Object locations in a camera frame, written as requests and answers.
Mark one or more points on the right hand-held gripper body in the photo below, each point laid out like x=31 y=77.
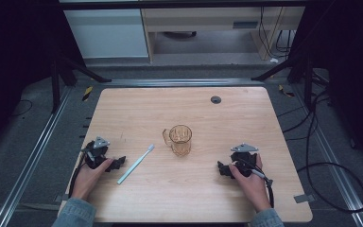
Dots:
x=244 y=159

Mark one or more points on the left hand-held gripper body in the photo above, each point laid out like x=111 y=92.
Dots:
x=95 y=154

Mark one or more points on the light blue toothbrush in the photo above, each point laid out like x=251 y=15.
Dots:
x=136 y=164

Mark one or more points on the amber glass mug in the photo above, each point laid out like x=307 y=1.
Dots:
x=180 y=140

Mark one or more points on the person's left hand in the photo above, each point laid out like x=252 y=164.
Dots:
x=88 y=181

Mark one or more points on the person's right hand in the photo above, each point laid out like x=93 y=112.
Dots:
x=253 y=189

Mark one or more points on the grey tape piece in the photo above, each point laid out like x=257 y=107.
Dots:
x=61 y=198
x=304 y=198

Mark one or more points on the yellow black tape strip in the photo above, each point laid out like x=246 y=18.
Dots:
x=87 y=93
x=285 y=91

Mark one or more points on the black stand legs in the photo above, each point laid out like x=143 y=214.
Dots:
x=308 y=85
x=55 y=88

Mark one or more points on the white plug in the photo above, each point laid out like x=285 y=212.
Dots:
x=274 y=60

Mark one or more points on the dark curtain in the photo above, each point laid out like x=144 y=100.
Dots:
x=353 y=78
x=15 y=63

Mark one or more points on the white cabinet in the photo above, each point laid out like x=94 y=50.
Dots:
x=107 y=33

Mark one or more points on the metal floor rail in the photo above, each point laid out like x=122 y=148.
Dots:
x=334 y=164
x=28 y=164
x=182 y=82

